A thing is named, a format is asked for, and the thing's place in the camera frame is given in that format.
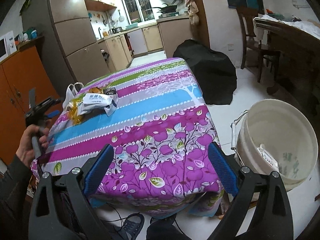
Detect yellow crinkled wrapper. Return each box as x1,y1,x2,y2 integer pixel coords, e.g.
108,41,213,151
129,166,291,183
66,98,84,125

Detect white blue snack bag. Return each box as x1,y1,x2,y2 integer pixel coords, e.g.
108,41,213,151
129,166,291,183
77,93,119,116

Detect orange snack bag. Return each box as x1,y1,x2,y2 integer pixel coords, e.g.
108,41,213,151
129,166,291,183
88,87,104,94

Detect orange white packet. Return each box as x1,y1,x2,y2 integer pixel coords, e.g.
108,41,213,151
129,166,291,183
257,144,279,172

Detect beige kitchen cabinets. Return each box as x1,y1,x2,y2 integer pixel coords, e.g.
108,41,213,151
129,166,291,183
85,0,193,71

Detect kitchen window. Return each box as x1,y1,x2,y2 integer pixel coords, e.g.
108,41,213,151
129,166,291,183
122,0,155,24

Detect person left hand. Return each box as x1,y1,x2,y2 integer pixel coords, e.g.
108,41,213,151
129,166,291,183
16,125,49,168

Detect white plastic bag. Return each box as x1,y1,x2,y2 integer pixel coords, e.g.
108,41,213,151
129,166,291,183
62,82,84,111

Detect orange wooden cabinet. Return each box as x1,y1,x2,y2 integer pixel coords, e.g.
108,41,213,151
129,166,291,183
1,37,59,165

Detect floral purple tablecloth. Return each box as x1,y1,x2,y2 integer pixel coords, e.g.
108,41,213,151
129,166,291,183
31,58,223,218

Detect black sandal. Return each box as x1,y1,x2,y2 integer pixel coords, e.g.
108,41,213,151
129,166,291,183
121,213,145,240

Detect white plastic bucket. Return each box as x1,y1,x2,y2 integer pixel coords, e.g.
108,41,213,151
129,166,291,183
231,99,318,191

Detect white microwave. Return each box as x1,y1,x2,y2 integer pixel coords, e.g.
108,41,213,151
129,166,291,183
0,36,8,62

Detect beige refrigerator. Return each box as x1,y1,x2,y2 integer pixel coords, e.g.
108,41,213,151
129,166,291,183
21,0,109,96

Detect black cloth cover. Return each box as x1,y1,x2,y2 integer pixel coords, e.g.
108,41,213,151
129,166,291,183
173,39,237,105

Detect dark wooden dining table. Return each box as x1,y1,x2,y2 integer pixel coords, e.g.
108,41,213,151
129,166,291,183
253,16,320,100

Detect black wok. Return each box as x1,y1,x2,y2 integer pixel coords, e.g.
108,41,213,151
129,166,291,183
152,5,177,14

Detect dark wooden chair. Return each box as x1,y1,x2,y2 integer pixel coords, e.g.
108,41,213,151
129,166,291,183
236,7,280,83

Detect white table cover cloth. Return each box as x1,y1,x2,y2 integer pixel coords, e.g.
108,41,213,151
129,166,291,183
254,15,319,40

